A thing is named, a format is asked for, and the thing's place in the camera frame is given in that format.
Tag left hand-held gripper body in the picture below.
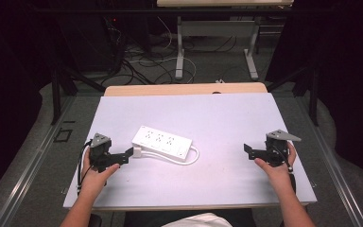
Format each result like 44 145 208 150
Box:
89 132 113 173

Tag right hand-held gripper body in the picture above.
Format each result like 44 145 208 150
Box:
265 129 303 167

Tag white power strip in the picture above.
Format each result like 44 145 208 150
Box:
130 125 194 164

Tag white power strip cable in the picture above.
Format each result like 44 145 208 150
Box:
140 145 200 166

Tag person's right hand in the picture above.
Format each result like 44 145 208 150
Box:
253 141 298 191

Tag person's left hand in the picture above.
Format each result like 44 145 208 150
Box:
80 155 121 197

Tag white table cover board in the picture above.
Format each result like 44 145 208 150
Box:
62 92 318 211

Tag black metal stand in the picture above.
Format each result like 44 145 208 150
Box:
50 61 107 126
265 61 320 127

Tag person's dark trousers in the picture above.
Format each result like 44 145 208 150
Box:
123 207 257 227

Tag person's white shirt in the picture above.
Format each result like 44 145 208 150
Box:
161 212 233 227

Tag dark curtain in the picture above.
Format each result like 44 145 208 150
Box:
0 0 60 206
264 0 363 183

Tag black computer tower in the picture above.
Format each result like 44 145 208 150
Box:
58 13 126 74

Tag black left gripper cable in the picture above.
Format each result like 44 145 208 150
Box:
77 140 93 194

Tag grey metal floor rail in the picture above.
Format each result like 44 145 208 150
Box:
0 96 77 227
294 96 363 227

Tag tangle of floor cables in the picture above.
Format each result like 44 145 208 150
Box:
102 15 244 86

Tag white metal frame desk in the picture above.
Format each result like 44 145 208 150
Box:
156 0 295 81

